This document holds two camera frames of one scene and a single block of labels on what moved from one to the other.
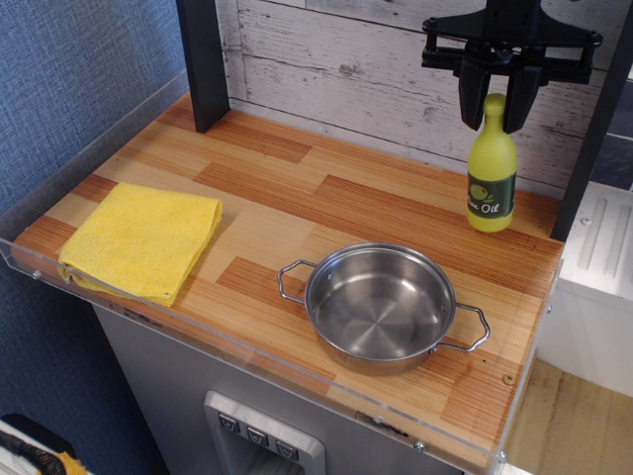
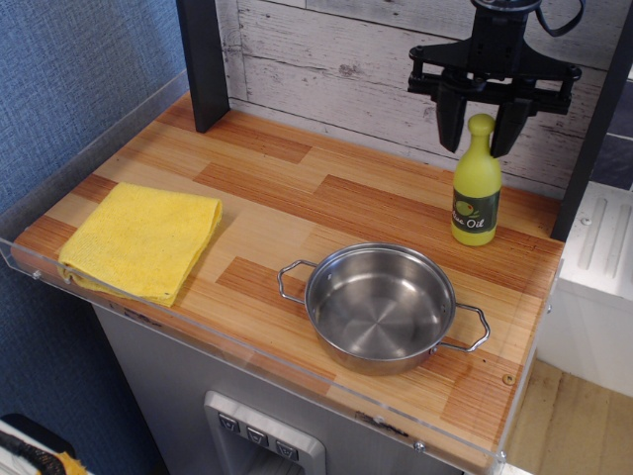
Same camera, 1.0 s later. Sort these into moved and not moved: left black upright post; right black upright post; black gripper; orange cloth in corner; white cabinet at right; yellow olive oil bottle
Moved: black gripper; yellow olive oil bottle
Not moved: right black upright post; white cabinet at right; orange cloth in corner; left black upright post
